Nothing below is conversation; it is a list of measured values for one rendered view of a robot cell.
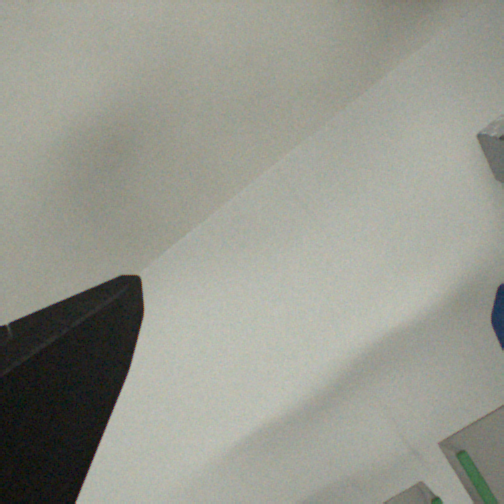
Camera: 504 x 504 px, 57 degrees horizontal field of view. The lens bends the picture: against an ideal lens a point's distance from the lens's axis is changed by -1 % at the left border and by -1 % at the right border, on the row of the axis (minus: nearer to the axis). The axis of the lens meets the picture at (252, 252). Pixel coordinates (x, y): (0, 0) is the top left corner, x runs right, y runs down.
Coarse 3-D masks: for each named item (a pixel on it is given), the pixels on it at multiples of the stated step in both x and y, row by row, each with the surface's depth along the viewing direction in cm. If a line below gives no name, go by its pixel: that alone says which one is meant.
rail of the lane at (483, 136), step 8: (496, 120) 33; (488, 128) 33; (496, 128) 33; (480, 136) 33; (488, 136) 33; (496, 136) 32; (480, 144) 34; (488, 144) 33; (496, 144) 32; (488, 152) 34; (496, 152) 33; (488, 160) 35; (496, 160) 34; (496, 168) 34; (496, 176) 35
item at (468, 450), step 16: (496, 416) 27; (464, 432) 27; (480, 432) 27; (496, 432) 27; (448, 448) 25; (464, 448) 27; (480, 448) 27; (496, 448) 26; (464, 464) 23; (480, 464) 26; (496, 464) 26; (464, 480) 25; (480, 480) 23; (496, 480) 26; (480, 496) 23; (496, 496) 26
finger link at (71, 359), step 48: (96, 288) 9; (0, 336) 7; (48, 336) 7; (96, 336) 8; (0, 384) 6; (48, 384) 7; (96, 384) 8; (0, 432) 6; (48, 432) 7; (96, 432) 8; (0, 480) 6; (48, 480) 7
